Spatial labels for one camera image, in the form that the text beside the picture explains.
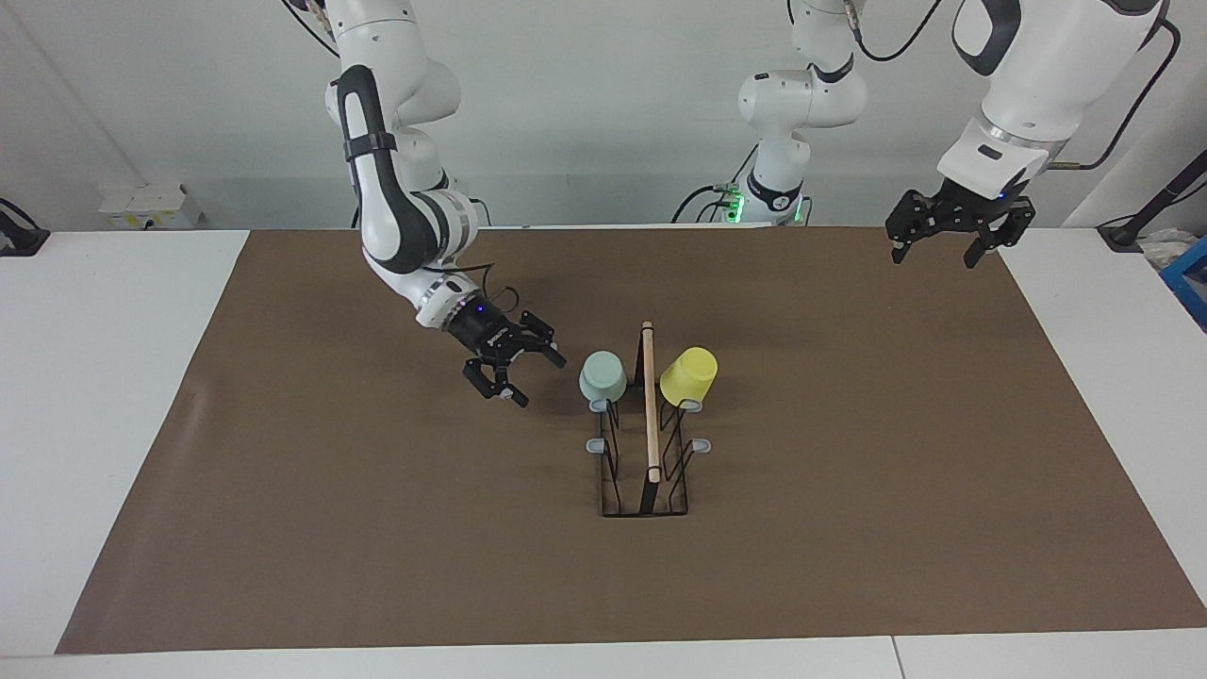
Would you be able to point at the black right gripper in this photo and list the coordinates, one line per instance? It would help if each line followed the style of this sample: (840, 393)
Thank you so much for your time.
(483, 330)

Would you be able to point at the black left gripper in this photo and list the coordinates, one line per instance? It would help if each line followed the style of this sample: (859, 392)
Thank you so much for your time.
(971, 207)

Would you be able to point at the pale green plastic cup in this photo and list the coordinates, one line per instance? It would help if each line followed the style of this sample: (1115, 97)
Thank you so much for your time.
(603, 379)

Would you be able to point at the yellow plastic cup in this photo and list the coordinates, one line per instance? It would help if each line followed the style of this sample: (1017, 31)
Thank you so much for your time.
(688, 377)

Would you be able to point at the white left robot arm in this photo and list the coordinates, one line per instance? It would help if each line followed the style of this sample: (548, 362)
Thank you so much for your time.
(1037, 66)

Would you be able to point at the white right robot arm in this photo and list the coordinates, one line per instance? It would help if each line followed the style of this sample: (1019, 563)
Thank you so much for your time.
(396, 217)

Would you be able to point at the black stand with pole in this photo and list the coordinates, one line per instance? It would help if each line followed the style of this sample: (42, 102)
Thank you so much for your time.
(1155, 203)

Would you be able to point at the clear plastic bag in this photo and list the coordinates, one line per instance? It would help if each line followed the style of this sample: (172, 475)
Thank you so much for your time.
(1167, 247)

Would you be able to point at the brown table mat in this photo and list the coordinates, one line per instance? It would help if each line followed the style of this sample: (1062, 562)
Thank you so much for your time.
(471, 566)

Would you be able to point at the blue box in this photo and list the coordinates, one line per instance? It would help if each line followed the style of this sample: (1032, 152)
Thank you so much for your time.
(1190, 278)

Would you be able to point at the white power strip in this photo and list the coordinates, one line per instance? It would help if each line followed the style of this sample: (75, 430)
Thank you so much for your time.
(146, 206)

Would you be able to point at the black table clamp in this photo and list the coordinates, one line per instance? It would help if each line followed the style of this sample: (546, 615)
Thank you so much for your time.
(17, 236)

